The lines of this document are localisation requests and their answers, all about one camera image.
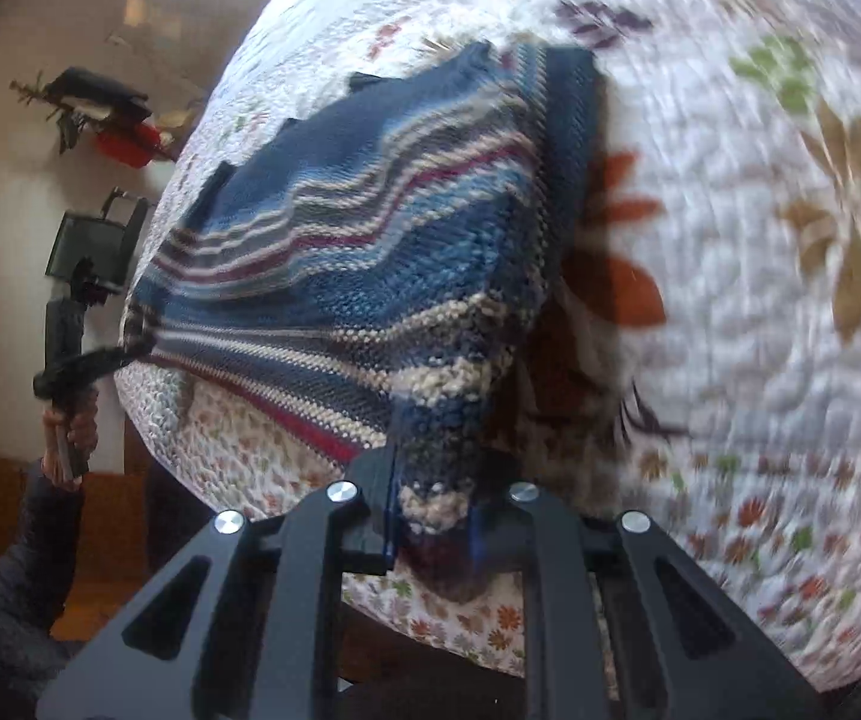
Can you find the floral quilted bedspread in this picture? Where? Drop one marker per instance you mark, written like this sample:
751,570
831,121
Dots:
738,277

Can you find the red garment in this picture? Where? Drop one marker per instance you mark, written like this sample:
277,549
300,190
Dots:
126,144

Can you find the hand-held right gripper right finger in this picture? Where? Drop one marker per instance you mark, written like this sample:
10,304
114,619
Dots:
543,540

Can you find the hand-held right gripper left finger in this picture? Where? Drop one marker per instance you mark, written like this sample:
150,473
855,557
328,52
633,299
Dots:
374,517

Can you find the black chair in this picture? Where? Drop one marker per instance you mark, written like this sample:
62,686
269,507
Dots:
93,240

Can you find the wooden coat rack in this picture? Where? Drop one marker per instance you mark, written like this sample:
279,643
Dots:
40,90

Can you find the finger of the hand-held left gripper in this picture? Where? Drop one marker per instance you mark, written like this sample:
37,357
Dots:
111,360

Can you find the person's left hand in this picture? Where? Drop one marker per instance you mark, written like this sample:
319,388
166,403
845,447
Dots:
84,427

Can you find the striped knitted sweater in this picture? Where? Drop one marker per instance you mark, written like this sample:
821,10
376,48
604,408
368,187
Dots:
400,255

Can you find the person's left forearm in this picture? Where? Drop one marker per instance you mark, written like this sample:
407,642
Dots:
10,585

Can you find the black jacket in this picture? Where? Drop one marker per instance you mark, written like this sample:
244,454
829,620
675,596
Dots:
100,90

